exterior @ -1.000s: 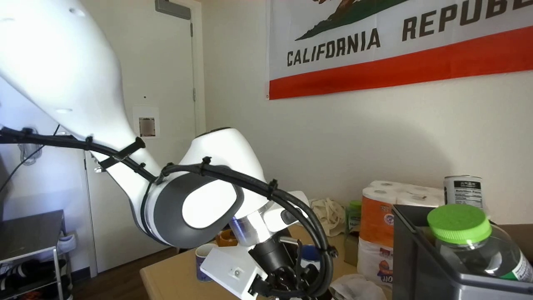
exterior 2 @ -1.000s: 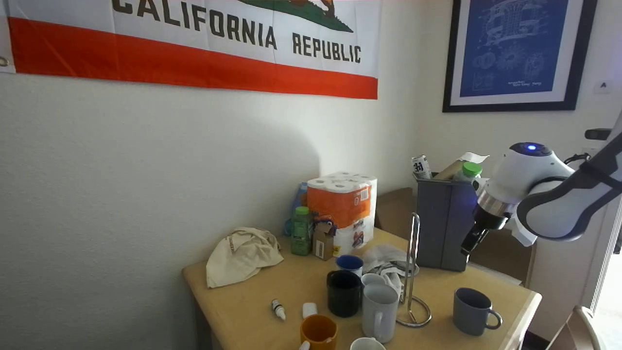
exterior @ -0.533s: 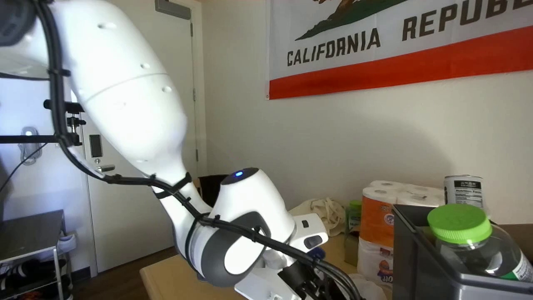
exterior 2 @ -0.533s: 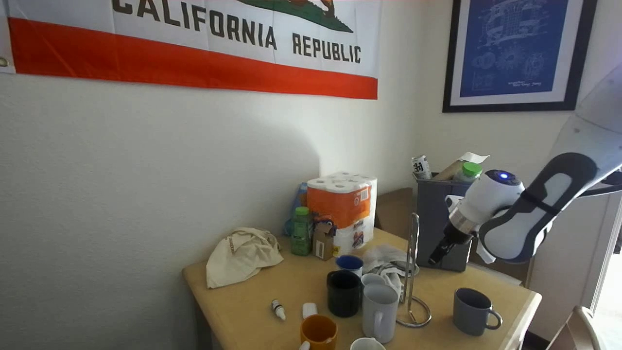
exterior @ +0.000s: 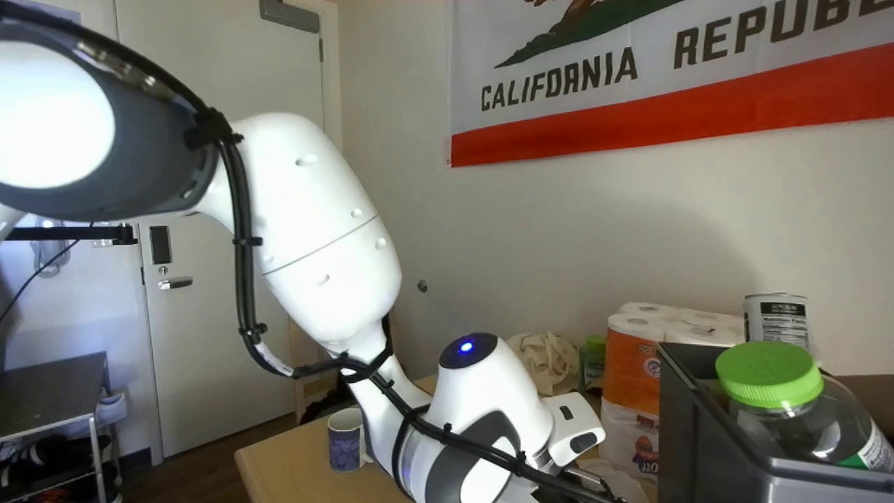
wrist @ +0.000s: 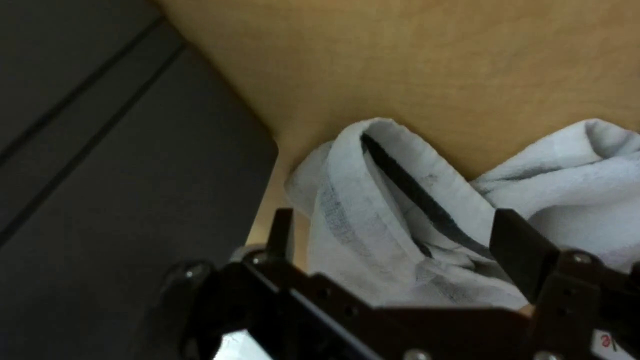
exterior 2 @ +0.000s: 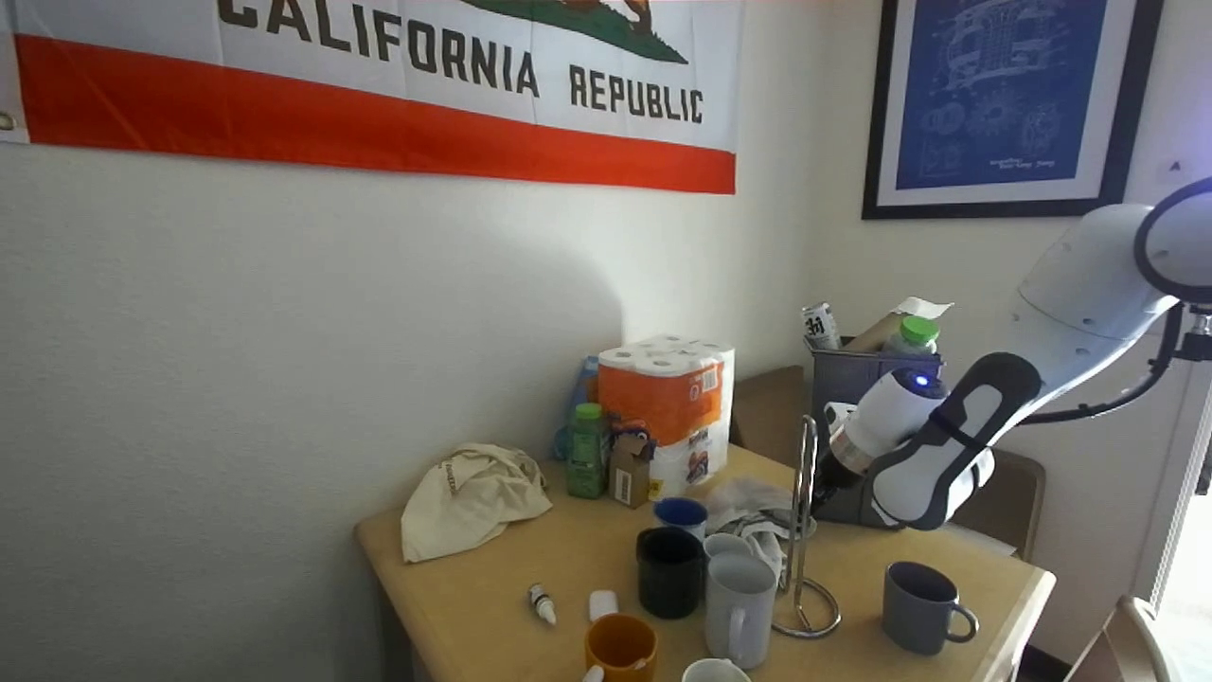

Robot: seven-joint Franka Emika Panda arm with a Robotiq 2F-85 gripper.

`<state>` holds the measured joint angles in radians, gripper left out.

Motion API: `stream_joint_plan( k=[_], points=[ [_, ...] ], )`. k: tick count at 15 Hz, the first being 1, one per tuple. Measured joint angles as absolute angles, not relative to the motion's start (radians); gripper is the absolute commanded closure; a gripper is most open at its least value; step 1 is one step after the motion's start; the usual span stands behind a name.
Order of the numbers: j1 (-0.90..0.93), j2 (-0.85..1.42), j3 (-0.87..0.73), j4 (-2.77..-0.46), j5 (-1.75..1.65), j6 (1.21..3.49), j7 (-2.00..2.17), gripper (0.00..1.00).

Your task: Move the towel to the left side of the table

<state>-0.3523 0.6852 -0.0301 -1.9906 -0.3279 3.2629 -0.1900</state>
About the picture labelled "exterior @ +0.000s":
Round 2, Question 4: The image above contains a white canister with label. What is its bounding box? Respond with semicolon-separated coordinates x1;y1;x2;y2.
742;293;811;350

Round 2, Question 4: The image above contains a white towel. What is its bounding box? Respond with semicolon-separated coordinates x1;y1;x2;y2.
577;458;656;503

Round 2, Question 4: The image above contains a white door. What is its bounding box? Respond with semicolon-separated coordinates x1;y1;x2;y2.
114;0;329;458

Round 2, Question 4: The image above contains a purple patterned mug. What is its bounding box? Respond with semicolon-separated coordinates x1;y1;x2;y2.
328;407;374;474

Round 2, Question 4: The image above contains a clear jar with green lid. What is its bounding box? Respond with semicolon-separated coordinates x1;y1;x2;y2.
715;340;894;474

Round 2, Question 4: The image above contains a flag on wall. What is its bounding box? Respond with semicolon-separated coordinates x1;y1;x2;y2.
447;0;894;168

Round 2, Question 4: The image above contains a beige tote bag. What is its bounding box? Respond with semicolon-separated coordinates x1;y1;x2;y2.
506;331;582;398

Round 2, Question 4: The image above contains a dark grey bin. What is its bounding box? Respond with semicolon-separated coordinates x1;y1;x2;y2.
657;342;894;503

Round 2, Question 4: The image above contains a green lidded container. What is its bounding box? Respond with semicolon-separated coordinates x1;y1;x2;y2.
581;335;607;391

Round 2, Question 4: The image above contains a pack of paper towels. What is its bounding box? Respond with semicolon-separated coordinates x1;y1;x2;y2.
599;302;747;483

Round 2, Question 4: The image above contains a metal shoe rack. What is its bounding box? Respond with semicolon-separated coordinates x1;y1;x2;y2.
0;351;125;503

